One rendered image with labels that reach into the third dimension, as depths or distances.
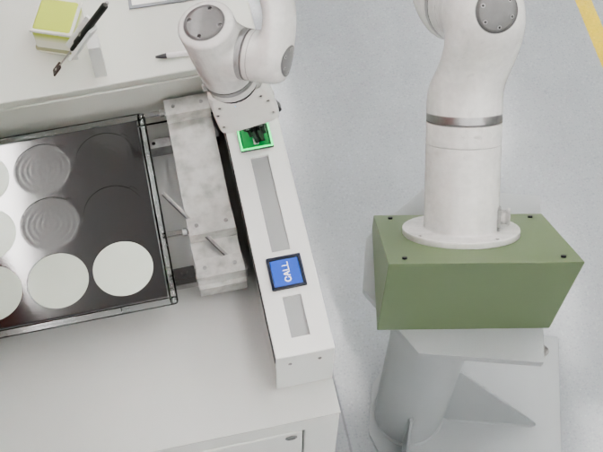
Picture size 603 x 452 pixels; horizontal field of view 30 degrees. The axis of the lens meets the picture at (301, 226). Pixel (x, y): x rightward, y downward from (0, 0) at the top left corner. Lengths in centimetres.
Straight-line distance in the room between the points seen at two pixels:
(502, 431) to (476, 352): 83
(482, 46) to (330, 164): 136
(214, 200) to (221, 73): 34
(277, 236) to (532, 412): 111
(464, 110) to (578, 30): 162
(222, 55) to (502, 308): 62
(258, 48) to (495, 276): 50
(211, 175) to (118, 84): 22
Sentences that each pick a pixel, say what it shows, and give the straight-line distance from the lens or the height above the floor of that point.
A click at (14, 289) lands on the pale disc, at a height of 90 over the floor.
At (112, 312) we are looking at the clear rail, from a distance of 185.
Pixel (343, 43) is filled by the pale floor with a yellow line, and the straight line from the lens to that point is 321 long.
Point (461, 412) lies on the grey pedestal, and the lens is 267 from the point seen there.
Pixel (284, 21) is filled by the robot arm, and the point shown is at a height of 130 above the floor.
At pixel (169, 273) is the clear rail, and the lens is 187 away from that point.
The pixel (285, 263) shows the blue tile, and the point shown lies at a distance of 179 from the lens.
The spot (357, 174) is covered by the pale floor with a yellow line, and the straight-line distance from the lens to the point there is 298.
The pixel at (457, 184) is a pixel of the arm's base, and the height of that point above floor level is 106.
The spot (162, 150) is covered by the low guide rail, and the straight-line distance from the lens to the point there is 205.
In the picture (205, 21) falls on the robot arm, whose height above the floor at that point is 129.
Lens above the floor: 259
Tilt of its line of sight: 63 degrees down
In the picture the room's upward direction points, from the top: 1 degrees clockwise
